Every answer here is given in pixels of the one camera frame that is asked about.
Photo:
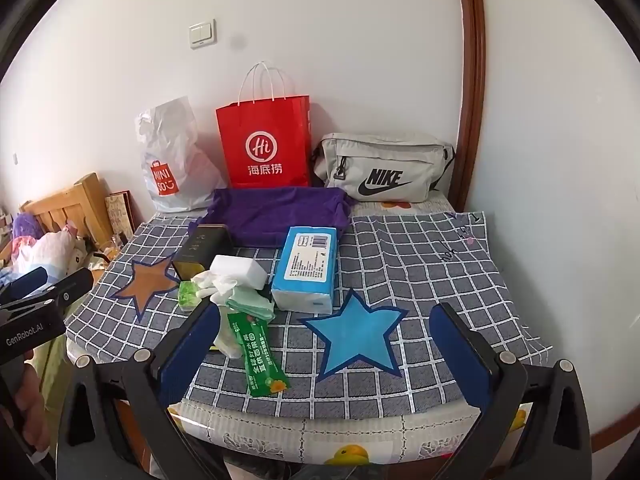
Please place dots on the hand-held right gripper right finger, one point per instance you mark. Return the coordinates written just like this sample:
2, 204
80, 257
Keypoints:
460, 355

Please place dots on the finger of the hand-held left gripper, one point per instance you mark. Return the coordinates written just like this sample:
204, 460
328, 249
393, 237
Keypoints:
25, 280
75, 285

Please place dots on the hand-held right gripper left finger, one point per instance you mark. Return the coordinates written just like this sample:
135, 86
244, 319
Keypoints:
195, 347

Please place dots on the green tissue pack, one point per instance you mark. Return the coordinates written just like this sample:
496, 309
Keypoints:
189, 296

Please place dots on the green sachet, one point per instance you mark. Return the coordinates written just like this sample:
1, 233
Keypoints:
257, 360

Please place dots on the light green cloth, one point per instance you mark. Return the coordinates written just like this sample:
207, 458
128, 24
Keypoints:
252, 302

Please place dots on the white sponge block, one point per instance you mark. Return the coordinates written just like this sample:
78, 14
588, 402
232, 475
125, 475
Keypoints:
240, 270

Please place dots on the purple fabric tray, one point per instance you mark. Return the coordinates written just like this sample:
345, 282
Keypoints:
280, 212

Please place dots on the person's left hand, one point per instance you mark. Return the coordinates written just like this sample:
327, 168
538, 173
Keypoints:
35, 410

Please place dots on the purple plush toy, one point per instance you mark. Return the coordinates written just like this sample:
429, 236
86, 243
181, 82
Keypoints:
27, 225

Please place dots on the framed picture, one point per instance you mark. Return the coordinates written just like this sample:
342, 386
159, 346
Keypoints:
119, 212

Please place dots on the wooden headboard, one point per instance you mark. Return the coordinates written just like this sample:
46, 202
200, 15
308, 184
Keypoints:
90, 200

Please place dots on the grey checked blanket with stars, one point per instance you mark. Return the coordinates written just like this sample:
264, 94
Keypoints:
425, 270

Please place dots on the dark green tea box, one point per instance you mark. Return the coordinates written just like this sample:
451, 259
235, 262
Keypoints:
202, 247

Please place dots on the blue tissue pack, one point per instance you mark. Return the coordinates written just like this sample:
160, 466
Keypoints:
305, 260

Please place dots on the white plastic shopping bag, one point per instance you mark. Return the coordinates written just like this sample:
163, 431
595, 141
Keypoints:
180, 160

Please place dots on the grey waist bag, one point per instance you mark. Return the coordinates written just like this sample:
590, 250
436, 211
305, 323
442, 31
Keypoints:
390, 155

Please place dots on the red paper bag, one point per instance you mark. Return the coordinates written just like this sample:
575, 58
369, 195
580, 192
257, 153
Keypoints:
265, 135

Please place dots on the brown wooden door frame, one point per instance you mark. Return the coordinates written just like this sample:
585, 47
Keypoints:
472, 85

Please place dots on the white wall light switch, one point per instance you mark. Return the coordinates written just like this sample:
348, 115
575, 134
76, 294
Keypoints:
202, 34

